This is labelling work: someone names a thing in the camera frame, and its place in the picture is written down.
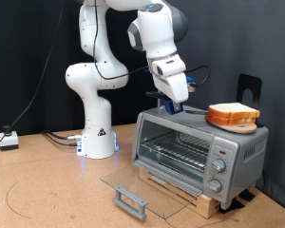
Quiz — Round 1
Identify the grey backdrop curtain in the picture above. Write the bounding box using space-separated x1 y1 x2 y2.
162 0 285 215

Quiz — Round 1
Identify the black metal bookend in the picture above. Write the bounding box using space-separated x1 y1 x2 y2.
236 73 263 128

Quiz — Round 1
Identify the long black hanging cable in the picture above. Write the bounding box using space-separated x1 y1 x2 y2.
0 0 66 160

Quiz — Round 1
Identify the vertical aluminium pole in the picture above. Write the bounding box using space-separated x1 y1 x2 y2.
156 89 167 107

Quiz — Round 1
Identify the wrist camera on blue mount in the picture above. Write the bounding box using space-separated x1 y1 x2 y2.
184 75 197 94

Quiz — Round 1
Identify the white bread slice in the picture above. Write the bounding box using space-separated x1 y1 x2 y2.
204 113 257 126
207 102 261 120

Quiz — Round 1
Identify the silver toaster oven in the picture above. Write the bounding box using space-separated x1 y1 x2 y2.
131 104 270 211

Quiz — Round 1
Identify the round wooden plate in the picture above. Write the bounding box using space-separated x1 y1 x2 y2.
213 123 258 135

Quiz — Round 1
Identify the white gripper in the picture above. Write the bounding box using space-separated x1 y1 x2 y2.
148 53 190 113

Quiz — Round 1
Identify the wooden crate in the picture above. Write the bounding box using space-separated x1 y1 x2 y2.
138 167 221 220

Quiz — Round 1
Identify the wire oven rack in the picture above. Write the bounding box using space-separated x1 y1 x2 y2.
140 130 212 174

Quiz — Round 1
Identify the black base power cable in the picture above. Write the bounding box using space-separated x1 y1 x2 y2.
45 133 80 148

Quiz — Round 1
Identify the black cable silver connector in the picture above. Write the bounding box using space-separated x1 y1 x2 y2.
41 128 84 142

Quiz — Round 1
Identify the silver oven knob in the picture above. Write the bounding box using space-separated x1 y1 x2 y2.
206 179 222 194
211 158 227 174

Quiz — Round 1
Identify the black camera cable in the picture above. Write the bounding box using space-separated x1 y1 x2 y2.
92 0 211 88

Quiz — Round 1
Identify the white emergency stop box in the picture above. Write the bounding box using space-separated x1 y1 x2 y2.
0 124 20 152

